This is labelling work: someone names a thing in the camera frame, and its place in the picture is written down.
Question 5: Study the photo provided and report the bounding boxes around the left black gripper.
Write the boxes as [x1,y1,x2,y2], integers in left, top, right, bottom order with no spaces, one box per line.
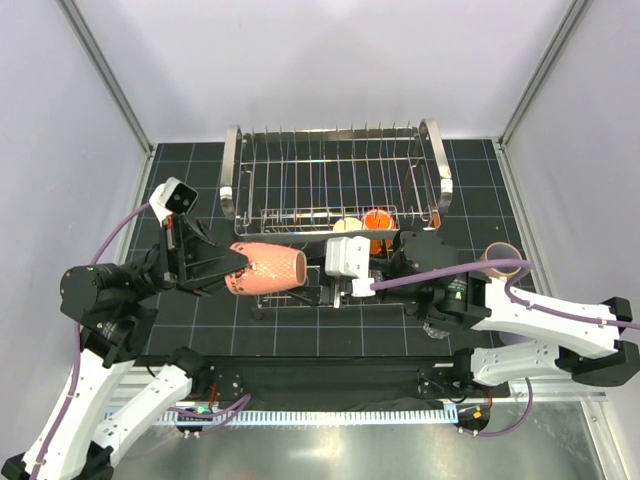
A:
[125,210,254,303]

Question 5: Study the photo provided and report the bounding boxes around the beige floral mug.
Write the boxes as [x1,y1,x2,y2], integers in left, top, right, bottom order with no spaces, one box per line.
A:
[332,217,363,233]

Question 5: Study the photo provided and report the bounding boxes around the salmon pink patterned cup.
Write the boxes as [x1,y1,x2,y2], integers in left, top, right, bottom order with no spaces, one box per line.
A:
[225,242,307,296]

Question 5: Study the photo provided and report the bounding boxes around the orange mug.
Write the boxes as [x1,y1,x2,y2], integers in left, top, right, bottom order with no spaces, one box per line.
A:
[361,209,396,257]

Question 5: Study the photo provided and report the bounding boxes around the pink mug with purple interior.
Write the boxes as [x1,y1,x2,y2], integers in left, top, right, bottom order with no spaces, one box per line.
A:
[479,242,524,281]

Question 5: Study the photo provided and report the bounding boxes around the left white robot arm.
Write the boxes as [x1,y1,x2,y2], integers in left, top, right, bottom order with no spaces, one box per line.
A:
[1,214,249,479]

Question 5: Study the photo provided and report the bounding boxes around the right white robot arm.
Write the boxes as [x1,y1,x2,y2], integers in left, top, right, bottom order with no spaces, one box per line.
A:
[303,229,639,396]

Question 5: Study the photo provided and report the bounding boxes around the steel two-tier dish rack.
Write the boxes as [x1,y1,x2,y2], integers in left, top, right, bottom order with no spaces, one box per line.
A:
[219,119,454,319]

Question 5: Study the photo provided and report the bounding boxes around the clear faceted glass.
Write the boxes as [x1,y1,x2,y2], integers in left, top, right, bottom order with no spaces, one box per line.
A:
[423,323,451,340]

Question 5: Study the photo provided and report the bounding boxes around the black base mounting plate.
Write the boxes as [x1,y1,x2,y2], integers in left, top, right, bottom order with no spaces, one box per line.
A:
[207,349,487,412]

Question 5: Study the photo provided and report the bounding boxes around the black grid mat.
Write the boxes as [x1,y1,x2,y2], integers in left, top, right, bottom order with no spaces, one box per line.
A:
[126,139,524,357]

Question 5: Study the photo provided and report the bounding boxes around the lavender plastic cup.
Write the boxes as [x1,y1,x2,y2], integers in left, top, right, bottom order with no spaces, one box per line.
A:
[498,332,529,345]

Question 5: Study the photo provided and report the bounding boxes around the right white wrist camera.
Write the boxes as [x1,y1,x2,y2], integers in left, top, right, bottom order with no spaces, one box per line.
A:
[324,236,375,298]

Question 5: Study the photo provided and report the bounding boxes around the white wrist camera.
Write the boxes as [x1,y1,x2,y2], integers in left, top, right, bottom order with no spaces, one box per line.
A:
[148,177,198,223]
[324,236,375,298]

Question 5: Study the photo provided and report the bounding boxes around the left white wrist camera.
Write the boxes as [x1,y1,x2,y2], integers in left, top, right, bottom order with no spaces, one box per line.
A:
[148,177,198,223]

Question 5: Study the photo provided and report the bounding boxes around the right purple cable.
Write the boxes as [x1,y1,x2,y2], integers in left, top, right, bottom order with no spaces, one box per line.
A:
[369,258,640,331]

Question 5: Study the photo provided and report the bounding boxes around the purple cable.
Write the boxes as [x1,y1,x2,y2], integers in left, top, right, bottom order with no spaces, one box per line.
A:
[29,202,166,466]
[369,258,640,331]

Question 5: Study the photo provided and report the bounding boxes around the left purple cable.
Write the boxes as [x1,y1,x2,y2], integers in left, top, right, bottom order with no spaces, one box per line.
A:
[29,202,166,466]

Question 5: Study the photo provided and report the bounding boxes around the white slotted cable duct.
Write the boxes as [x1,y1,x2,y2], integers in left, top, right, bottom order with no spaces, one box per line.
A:
[159,407,459,426]

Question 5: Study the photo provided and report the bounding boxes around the left aluminium frame post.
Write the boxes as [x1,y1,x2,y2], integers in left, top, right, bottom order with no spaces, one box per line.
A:
[55,0,153,157]

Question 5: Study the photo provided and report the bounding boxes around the aluminium frame post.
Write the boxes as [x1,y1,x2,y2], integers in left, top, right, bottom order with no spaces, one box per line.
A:
[55,0,153,157]
[498,0,592,149]

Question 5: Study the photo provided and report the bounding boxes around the right aluminium frame post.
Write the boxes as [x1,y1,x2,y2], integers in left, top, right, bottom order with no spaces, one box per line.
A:
[498,0,592,149]

